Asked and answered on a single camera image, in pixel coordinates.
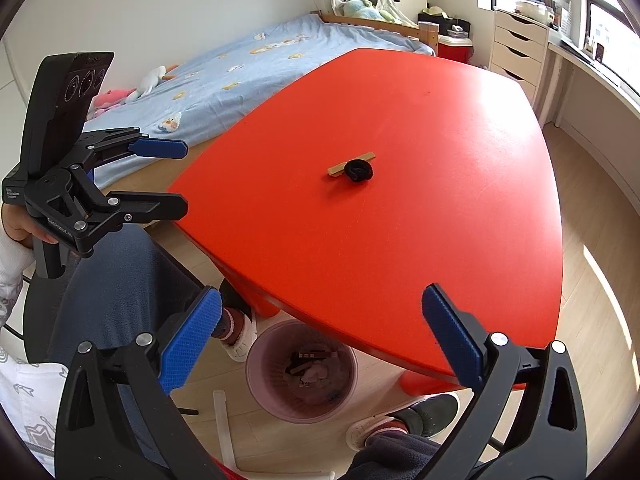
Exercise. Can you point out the right shoe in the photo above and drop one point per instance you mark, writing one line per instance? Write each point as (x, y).
(426, 417)

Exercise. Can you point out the black fuzzy ball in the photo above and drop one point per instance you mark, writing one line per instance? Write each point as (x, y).
(358, 170)

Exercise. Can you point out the white long desk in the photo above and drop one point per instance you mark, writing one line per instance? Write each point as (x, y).
(574, 97)

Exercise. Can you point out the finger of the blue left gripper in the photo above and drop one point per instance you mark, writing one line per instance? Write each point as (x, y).
(158, 148)
(149, 207)

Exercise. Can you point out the black camera box left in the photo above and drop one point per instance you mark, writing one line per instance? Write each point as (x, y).
(63, 90)

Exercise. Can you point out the shoe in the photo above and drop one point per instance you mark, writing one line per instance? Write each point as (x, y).
(426, 417)
(237, 329)

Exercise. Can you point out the person's left hand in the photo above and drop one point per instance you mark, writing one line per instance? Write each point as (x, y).
(22, 228)

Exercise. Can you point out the red plastic table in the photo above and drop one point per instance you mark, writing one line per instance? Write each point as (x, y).
(463, 195)

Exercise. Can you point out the left shoe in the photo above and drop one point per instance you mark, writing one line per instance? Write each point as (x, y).
(237, 329)

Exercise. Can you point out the wooden clothespin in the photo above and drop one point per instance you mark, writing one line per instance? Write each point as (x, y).
(337, 170)

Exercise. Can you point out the pink plush toy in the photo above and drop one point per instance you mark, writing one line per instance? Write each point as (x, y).
(106, 101)

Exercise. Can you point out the white drawer unit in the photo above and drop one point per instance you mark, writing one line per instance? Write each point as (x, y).
(519, 50)

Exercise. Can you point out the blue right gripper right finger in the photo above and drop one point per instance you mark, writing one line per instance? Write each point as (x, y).
(458, 334)

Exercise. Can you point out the red cooler box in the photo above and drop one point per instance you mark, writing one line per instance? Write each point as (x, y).
(455, 49)

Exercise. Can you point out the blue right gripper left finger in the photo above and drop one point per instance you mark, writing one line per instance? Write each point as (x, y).
(184, 337)

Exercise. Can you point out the black binder clip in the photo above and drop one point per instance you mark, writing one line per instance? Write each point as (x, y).
(302, 361)

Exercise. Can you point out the white plush toy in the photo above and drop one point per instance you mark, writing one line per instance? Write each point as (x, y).
(151, 80)

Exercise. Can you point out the pink waste basket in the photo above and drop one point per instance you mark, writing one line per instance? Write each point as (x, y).
(319, 393)

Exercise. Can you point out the bed with blue sheet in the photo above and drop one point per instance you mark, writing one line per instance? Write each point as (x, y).
(213, 91)

